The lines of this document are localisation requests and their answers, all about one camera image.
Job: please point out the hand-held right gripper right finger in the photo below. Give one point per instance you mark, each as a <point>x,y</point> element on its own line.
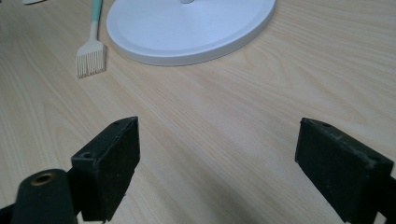
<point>339,174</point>

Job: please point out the white utensil rack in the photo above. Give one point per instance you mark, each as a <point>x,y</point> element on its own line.
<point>186,31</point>

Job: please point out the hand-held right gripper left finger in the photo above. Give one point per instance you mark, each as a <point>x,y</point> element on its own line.
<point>109,168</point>

